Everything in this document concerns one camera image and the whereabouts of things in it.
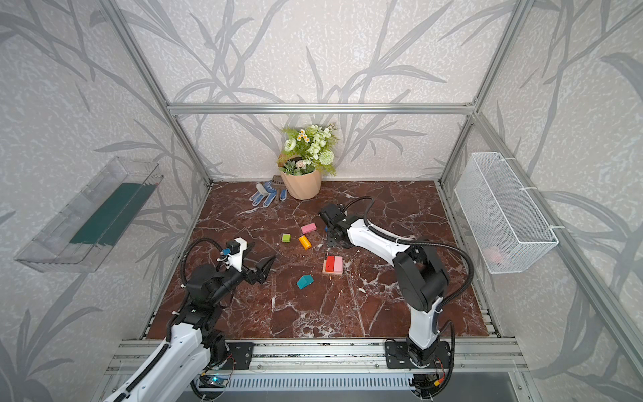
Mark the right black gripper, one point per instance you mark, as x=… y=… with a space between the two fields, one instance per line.
x=333 y=234

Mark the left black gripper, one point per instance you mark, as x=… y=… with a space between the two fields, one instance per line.
x=251 y=274

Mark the pink block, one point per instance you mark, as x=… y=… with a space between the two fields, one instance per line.
x=338 y=265
x=308 y=228

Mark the red rectangular block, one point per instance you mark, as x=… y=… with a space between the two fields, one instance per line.
x=329 y=265

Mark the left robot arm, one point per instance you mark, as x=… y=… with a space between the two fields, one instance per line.
x=192 y=342

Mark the orange rectangular block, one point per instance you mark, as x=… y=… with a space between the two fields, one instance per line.
x=306 y=244

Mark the teal wedge block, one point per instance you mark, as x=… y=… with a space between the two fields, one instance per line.
x=305 y=281

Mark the beige flower pot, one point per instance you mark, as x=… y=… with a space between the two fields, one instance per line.
x=303 y=187

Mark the green artificial plant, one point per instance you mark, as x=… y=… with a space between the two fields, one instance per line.
x=308 y=150

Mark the blue dotted work glove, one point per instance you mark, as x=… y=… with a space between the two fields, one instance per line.
x=267 y=193

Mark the left green circuit board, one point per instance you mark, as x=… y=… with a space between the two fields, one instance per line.
x=215 y=381

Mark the pink object in basket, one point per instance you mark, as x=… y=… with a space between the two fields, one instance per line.
x=494 y=255

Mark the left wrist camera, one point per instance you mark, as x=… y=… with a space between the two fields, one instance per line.
x=233 y=254

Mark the white wire basket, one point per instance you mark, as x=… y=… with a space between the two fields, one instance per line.
x=501 y=212

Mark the clear plastic wall shelf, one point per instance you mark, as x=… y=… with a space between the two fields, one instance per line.
x=81 y=236

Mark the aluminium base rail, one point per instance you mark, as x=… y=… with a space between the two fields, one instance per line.
x=355 y=364

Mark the aluminium cage frame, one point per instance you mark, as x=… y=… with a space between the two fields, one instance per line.
x=623 y=330

